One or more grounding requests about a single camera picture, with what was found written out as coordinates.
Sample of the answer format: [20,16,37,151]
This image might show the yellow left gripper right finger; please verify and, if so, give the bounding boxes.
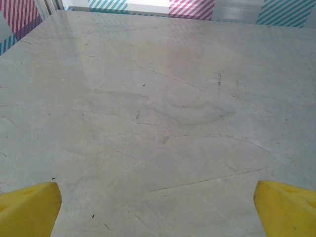
[253,180,316,237]

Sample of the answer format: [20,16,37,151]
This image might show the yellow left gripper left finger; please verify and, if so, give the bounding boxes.
[0,181,63,237]

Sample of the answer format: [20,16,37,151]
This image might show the aluminium frame post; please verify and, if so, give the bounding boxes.
[40,0,64,15]

